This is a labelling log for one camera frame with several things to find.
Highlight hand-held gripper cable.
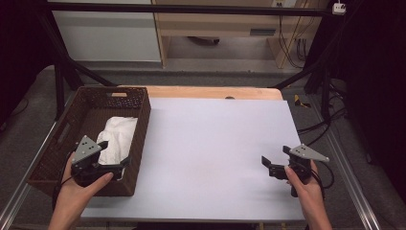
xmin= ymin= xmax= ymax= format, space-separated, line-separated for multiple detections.
xmin=51 ymin=152 xmax=75 ymax=212
xmin=310 ymin=169 xmax=327 ymax=200

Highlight black cables under desk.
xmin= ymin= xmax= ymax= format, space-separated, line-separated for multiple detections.
xmin=277 ymin=14 xmax=309 ymax=70

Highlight white cabinet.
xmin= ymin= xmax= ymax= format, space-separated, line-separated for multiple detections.
xmin=47 ymin=0 xmax=162 ymax=63

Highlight person's right hand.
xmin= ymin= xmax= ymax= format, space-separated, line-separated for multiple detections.
xmin=283 ymin=160 xmax=327 ymax=214

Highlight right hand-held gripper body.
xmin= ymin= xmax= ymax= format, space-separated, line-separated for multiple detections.
xmin=269 ymin=143 xmax=330 ymax=197

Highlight aluminium rail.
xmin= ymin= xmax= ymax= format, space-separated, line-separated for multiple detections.
xmin=314 ymin=104 xmax=382 ymax=230
xmin=0 ymin=92 xmax=78 ymax=230

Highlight brown woven basket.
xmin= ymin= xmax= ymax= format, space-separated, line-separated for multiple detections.
xmin=26 ymin=85 xmax=152 ymax=197

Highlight yellow and black tape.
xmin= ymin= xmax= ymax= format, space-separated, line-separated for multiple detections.
xmin=293 ymin=94 xmax=312 ymax=109

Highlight left hand-held gripper cable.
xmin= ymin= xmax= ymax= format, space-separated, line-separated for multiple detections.
xmin=51 ymin=152 xmax=75 ymax=212

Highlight black curtain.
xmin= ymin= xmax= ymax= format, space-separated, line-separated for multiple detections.
xmin=331 ymin=0 xmax=406 ymax=205

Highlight black horizontal frame bar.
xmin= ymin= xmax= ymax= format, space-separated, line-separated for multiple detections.
xmin=47 ymin=1 xmax=336 ymax=17

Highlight right hand-held gripper cable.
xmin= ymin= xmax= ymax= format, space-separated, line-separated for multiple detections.
xmin=310 ymin=169 xmax=327 ymax=200

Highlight black looped floor cable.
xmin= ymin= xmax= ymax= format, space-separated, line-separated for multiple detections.
xmin=319 ymin=159 xmax=335 ymax=190

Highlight bundle of black floor cables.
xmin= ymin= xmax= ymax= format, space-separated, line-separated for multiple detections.
xmin=296 ymin=80 xmax=349 ymax=150

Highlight black metal stand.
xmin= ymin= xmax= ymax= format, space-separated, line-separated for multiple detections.
xmin=34 ymin=9 xmax=118 ymax=122
xmin=271 ymin=0 xmax=365 ymax=125

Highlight person's left hand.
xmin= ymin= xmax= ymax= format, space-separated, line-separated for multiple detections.
xmin=56 ymin=152 xmax=115 ymax=214

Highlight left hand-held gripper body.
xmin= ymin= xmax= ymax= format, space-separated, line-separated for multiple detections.
xmin=70 ymin=134 xmax=124 ymax=188

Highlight white baby romper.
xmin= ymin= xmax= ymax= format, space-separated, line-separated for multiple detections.
xmin=96 ymin=116 xmax=139 ymax=181

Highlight small white device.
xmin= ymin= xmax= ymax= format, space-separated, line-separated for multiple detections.
xmin=331 ymin=2 xmax=348 ymax=16

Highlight light wooden desk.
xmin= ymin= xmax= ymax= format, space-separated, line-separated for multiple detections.
xmin=151 ymin=0 xmax=330 ymax=70

